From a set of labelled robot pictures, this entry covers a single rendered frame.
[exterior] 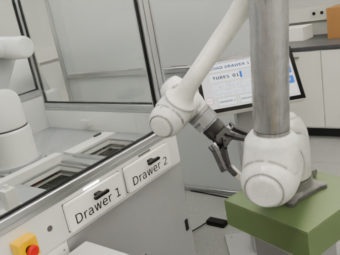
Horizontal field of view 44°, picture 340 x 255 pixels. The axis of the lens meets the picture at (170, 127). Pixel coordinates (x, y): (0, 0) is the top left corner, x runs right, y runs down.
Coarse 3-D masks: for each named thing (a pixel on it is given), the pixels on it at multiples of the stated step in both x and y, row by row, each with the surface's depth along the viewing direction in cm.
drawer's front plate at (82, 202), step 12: (108, 180) 163; (120, 180) 169; (84, 192) 155; (108, 192) 164; (120, 192) 169; (72, 204) 150; (84, 204) 154; (96, 204) 159; (108, 204) 164; (72, 216) 150; (84, 216) 154; (96, 216) 159; (72, 228) 150
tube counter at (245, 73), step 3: (246, 69) 219; (249, 69) 219; (231, 72) 219; (234, 72) 219; (237, 72) 219; (240, 72) 219; (243, 72) 219; (246, 72) 218; (249, 72) 218; (234, 75) 218; (237, 75) 218; (240, 75) 218; (243, 75) 218; (246, 75) 218; (249, 75) 218; (234, 78) 218
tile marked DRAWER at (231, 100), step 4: (232, 96) 214; (220, 100) 214; (224, 100) 214; (228, 100) 213; (232, 100) 213; (236, 100) 213; (220, 104) 213; (224, 104) 213; (228, 104) 212; (232, 104) 212
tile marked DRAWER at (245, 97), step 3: (249, 93) 214; (240, 96) 214; (243, 96) 213; (246, 96) 213; (249, 96) 213; (240, 99) 213; (243, 99) 213; (246, 99) 213; (249, 99) 212; (243, 102) 212
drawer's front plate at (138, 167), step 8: (152, 152) 183; (160, 152) 188; (168, 152) 193; (136, 160) 177; (144, 160) 179; (160, 160) 188; (168, 160) 193; (128, 168) 172; (136, 168) 176; (144, 168) 180; (152, 168) 184; (160, 168) 188; (128, 176) 172; (144, 176) 180; (152, 176) 184; (128, 184) 172
